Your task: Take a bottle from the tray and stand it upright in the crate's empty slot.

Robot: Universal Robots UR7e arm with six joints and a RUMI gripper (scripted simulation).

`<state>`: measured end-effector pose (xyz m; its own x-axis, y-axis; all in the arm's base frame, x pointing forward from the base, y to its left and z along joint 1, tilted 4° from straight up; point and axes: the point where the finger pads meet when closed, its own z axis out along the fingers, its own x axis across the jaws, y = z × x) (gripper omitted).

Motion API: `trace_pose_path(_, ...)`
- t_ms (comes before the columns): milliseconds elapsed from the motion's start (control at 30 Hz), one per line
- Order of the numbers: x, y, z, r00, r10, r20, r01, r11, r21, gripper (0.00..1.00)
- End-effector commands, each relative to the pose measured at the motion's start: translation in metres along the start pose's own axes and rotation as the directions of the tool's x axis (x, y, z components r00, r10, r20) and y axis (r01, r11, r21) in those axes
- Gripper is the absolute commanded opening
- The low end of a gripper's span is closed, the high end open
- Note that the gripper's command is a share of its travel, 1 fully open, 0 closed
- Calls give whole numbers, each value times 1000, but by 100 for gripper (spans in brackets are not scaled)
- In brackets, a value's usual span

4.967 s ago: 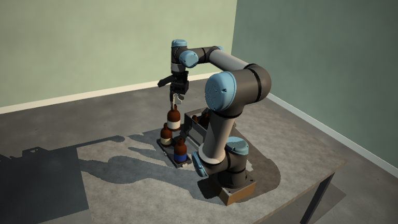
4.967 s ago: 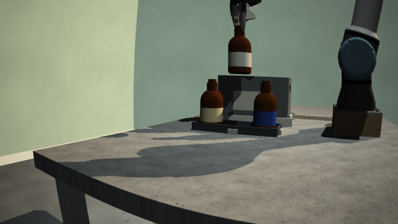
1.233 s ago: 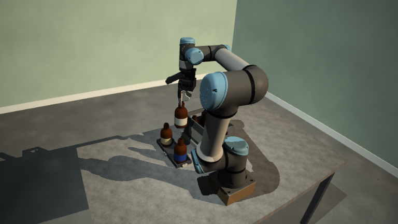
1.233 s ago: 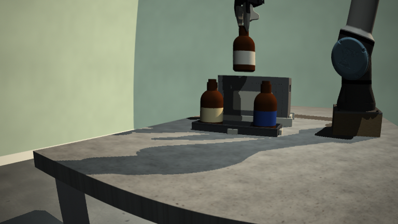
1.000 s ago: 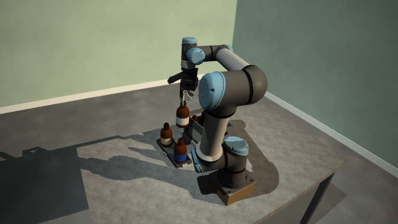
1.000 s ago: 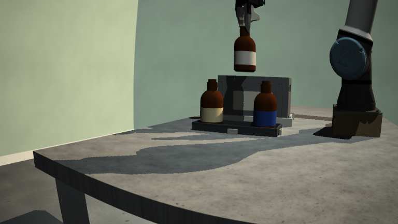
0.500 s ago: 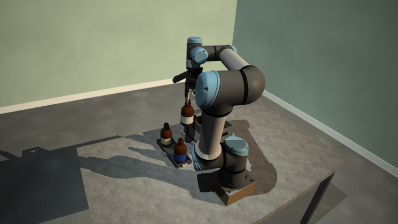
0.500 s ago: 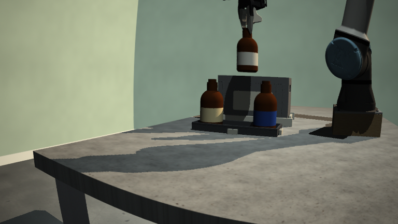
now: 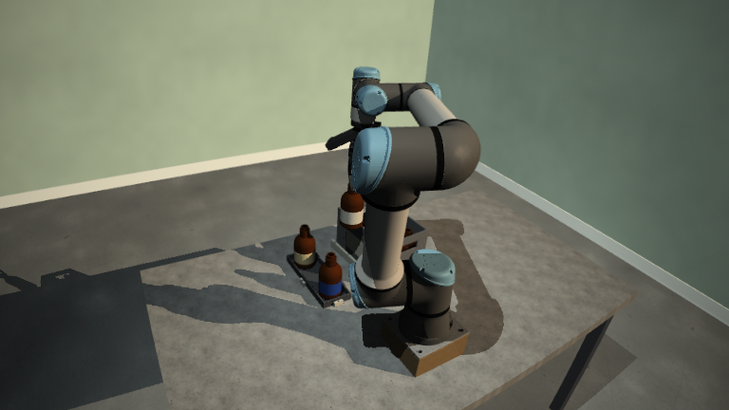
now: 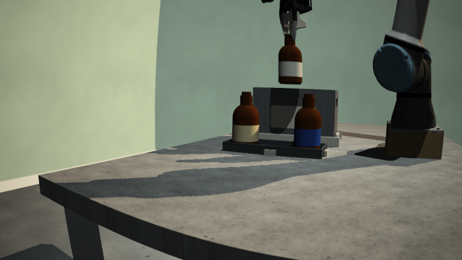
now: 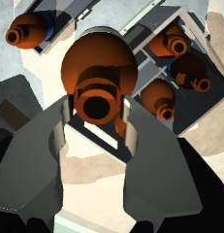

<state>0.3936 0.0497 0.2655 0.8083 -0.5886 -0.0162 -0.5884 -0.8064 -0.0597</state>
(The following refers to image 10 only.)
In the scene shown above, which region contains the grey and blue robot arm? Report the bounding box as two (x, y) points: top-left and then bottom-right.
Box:
(373, 0), (436, 129)

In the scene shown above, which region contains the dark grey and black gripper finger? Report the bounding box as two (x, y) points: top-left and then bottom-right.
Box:
(279, 8), (290, 37)
(288, 0), (307, 41)

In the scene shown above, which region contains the orange-brown bottle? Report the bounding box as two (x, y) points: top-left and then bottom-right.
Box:
(232, 91), (259, 144)
(294, 94), (322, 149)
(279, 34), (302, 84)

